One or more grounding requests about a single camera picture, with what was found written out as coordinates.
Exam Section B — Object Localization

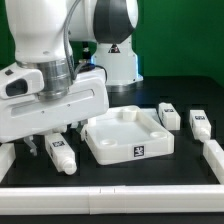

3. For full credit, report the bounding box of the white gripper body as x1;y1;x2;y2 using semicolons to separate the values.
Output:
0;63;109;143

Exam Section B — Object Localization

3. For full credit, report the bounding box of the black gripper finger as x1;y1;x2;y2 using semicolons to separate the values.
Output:
71;120;88;133
24;136;37;156

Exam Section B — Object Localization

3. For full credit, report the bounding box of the white desk top tray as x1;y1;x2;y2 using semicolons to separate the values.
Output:
81;106;174;165

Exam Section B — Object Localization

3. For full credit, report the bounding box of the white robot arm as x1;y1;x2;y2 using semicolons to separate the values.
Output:
0;0;138;143

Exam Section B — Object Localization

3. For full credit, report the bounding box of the white left wall block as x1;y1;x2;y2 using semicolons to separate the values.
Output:
0;143;16;182

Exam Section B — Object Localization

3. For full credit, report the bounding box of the white wall block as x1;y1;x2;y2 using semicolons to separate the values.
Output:
203;140;224;185
0;143;16;182

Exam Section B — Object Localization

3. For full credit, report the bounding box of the white right wall block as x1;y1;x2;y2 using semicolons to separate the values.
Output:
203;140;224;185

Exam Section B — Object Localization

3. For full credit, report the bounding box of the white obstacle wall bar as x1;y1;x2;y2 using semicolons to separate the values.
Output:
0;185;224;215

